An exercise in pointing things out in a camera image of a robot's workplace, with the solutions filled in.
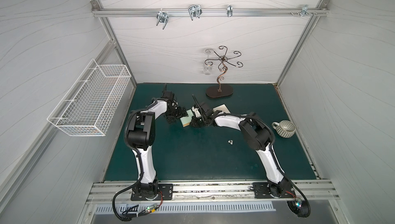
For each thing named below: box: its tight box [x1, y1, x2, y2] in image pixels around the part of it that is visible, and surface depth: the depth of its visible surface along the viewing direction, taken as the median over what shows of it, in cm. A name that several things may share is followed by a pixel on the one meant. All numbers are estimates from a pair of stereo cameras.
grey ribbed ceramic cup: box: [271, 119, 296, 139], surface depth 92 cm
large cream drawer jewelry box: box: [212, 103, 231, 115], surface depth 104 cm
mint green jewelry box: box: [180, 108, 194, 128], surface depth 98 cm
